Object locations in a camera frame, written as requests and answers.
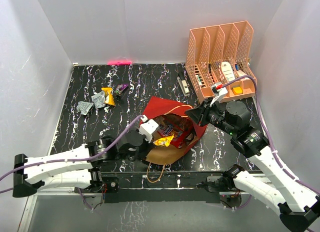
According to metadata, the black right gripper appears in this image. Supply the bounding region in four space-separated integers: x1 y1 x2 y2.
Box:
185 97 236 136

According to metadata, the red brown paper bag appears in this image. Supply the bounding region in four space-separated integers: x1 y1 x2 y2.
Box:
143 96 207 172

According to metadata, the red snack packet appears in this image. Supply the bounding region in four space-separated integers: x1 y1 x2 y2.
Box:
154 114 195 149

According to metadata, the yellow snack packet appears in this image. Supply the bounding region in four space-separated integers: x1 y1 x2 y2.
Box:
101 87 116 106
153 135 175 147

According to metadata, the purple M&M's packet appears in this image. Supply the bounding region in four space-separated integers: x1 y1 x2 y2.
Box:
114 83 129 96

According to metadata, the brown M&M's packet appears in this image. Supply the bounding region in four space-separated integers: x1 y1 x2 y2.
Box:
159 125 174 136

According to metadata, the silver snack wrapper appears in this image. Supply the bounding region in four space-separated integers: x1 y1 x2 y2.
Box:
76 101 94 116
91 91 106 109

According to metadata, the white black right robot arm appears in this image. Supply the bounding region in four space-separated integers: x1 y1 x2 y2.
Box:
186 99 320 232

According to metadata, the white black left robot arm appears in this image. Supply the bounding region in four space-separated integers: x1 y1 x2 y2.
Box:
12 128 154 198

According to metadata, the green white tube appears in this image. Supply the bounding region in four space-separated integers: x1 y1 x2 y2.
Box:
196 75 203 85

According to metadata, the beige black stapler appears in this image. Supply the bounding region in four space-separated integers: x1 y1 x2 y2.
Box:
177 72 190 97

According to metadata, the peach plastic file organizer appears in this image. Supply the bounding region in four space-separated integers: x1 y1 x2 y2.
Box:
185 20 257 102

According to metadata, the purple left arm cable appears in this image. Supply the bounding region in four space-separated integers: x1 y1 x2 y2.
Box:
0 114 148 212

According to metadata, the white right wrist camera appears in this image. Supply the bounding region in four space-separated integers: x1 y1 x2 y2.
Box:
210 82 228 106

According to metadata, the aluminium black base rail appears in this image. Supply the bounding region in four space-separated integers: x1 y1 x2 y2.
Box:
19 172 282 232

